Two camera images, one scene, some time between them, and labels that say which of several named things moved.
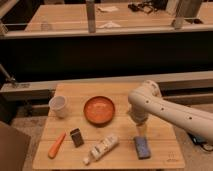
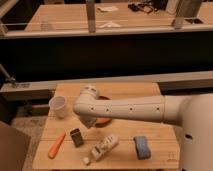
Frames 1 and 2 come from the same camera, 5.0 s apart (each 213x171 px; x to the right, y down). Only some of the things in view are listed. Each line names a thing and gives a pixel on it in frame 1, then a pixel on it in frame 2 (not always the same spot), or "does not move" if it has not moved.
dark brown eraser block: [77, 137] does not move
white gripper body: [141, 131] → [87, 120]
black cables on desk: [148, 6] does not move
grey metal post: [91, 16] does not move
